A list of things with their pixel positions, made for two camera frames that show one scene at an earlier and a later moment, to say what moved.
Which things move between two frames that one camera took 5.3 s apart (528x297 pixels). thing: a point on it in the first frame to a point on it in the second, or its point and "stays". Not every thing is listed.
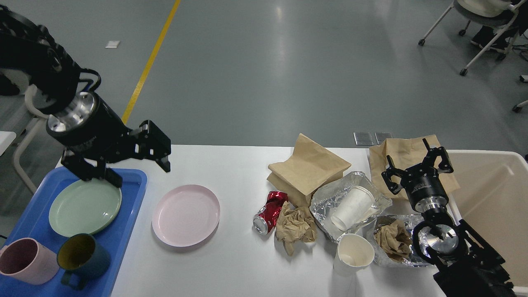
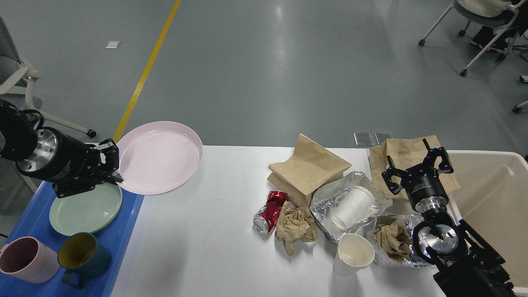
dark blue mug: (81, 254) stays
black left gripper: (90, 126) to (71, 167)
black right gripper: (423, 184) stays
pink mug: (26, 259) stays
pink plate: (186, 215) to (158, 157)
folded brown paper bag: (313, 166) stays
